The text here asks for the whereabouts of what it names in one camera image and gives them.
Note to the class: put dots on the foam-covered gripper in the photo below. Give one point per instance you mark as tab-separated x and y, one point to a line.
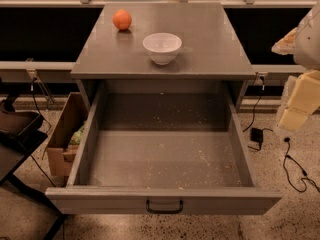
308	45

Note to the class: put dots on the grey top drawer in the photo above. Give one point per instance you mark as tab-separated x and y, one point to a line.
163	141

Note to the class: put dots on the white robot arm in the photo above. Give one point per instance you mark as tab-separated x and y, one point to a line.
307	44

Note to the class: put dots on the grey drawer cabinet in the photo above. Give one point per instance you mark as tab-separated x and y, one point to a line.
210	50

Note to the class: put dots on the black power adapter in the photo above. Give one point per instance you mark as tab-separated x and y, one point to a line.
256	135

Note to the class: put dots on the white ceramic bowl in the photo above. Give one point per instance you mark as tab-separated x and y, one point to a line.
162	48

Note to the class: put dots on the orange fruit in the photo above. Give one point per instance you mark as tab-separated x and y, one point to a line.
122	20

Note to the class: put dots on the green snack bag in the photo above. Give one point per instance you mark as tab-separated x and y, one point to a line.
76	137

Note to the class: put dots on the cardboard box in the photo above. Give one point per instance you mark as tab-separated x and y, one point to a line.
60	152

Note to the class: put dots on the black side table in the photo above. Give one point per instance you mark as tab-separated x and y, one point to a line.
19	138

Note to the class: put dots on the black top drawer handle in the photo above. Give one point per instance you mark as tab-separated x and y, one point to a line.
159	208

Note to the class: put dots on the grey metal rail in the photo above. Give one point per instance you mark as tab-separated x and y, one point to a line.
59	72

